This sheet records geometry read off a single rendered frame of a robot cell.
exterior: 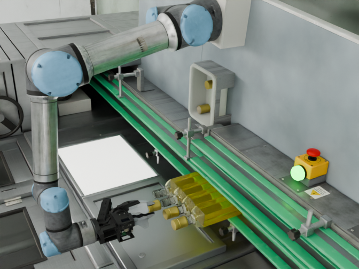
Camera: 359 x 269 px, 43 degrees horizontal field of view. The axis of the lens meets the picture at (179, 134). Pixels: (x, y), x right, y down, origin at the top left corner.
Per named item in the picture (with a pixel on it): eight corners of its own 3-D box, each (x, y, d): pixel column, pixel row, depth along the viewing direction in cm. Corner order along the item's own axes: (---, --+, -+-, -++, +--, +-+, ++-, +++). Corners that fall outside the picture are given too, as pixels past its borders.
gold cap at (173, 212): (173, 212, 148) (162, 216, 146) (174, 203, 146) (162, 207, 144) (179, 218, 145) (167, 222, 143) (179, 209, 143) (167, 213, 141)
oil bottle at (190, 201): (231, 194, 160) (178, 211, 150) (232, 180, 157) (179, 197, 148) (240, 202, 155) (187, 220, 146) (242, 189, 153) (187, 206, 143)
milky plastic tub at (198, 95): (205, 110, 188) (187, 114, 184) (208, 58, 178) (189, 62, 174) (229, 127, 175) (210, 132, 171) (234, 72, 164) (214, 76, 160)
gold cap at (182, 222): (189, 224, 139) (177, 228, 137) (186, 228, 142) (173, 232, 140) (185, 213, 141) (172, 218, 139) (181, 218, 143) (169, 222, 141)
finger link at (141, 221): (159, 228, 145) (133, 234, 141) (151, 218, 150) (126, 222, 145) (161, 220, 144) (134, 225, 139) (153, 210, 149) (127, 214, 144)
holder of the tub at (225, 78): (206, 121, 190) (190, 125, 187) (210, 59, 178) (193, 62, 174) (229, 139, 177) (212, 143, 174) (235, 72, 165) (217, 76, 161)
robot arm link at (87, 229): (76, 236, 139) (74, 215, 135) (90, 232, 141) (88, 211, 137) (84, 252, 133) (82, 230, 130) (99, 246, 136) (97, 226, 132)
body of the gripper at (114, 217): (137, 237, 140) (99, 250, 134) (125, 221, 146) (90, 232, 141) (136, 218, 136) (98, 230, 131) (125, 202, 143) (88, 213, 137)
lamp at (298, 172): (295, 174, 136) (287, 176, 134) (297, 161, 134) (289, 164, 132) (305, 182, 132) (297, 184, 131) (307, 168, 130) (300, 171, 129)
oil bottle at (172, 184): (213, 178, 169) (162, 194, 159) (213, 165, 166) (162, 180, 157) (221, 186, 164) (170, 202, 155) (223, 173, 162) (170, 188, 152)
